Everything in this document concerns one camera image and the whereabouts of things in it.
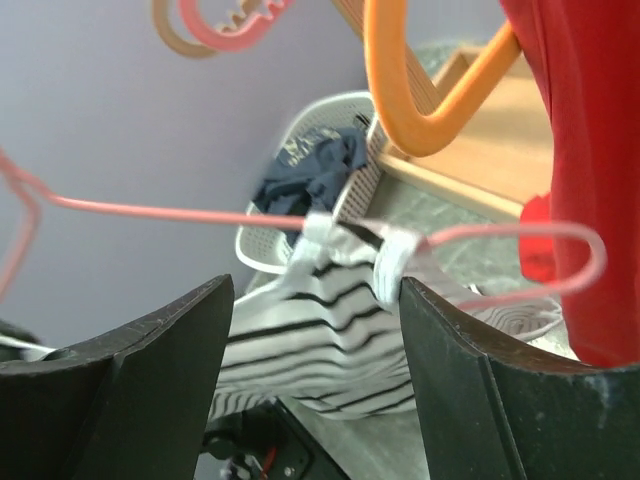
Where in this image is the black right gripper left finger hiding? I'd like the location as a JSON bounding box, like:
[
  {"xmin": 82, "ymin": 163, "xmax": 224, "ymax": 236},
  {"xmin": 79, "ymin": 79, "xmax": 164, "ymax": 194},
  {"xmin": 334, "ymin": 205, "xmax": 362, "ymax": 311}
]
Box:
[{"xmin": 1, "ymin": 275, "xmax": 234, "ymax": 479}]

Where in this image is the pink wire hanger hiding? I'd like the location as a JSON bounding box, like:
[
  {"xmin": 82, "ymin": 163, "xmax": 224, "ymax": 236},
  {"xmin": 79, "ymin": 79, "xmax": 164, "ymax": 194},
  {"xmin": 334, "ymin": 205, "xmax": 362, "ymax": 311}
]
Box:
[{"xmin": 1, "ymin": 155, "xmax": 607, "ymax": 309}]

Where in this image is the orange hanger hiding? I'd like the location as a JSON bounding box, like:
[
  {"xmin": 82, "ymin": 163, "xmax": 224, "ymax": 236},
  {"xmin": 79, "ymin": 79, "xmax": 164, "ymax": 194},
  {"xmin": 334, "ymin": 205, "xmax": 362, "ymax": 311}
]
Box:
[{"xmin": 363, "ymin": 1, "xmax": 521, "ymax": 157}]

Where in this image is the pink plastic hanger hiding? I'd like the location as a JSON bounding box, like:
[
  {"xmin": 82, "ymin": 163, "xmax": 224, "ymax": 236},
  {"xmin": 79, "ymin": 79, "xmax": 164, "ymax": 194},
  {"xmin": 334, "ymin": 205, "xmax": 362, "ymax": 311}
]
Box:
[{"xmin": 178, "ymin": 0, "xmax": 293, "ymax": 52}]

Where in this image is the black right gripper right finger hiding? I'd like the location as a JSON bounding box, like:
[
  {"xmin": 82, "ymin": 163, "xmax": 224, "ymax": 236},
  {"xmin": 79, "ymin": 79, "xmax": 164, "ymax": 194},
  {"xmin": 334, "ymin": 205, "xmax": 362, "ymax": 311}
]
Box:
[{"xmin": 399, "ymin": 278, "xmax": 639, "ymax": 480}]

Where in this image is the wooden clothes rack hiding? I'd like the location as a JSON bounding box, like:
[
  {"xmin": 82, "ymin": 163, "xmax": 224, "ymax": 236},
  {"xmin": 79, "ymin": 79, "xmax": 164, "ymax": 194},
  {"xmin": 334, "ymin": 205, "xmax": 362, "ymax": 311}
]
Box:
[{"xmin": 334, "ymin": 1, "xmax": 553, "ymax": 221}]

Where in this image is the navy blue printed top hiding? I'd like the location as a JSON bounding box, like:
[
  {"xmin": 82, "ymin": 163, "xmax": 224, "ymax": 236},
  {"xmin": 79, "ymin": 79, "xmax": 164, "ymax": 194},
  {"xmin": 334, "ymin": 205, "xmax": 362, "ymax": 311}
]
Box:
[{"xmin": 252, "ymin": 127, "xmax": 367, "ymax": 216}]

